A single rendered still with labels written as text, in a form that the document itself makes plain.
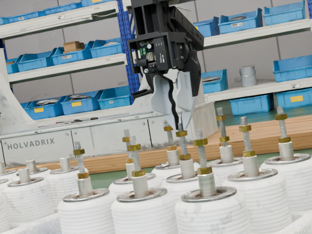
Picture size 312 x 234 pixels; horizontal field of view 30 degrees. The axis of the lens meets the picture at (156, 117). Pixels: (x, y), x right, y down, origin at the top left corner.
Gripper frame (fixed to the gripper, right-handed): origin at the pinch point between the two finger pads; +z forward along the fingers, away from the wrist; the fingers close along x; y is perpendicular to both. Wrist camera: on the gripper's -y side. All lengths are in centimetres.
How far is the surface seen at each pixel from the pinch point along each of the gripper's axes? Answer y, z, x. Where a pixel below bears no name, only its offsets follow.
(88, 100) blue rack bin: -421, -4, -296
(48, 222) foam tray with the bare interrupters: -5.2, 17.0, -34.5
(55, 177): -15.8, 9.7, -39.4
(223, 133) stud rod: -10.6, 4.0, 2.8
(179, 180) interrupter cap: 4.2, 8.9, 0.0
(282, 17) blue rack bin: -451, -51, -91
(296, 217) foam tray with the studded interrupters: -1.1, 17.0, 16.1
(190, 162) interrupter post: 1.1, 6.7, 1.0
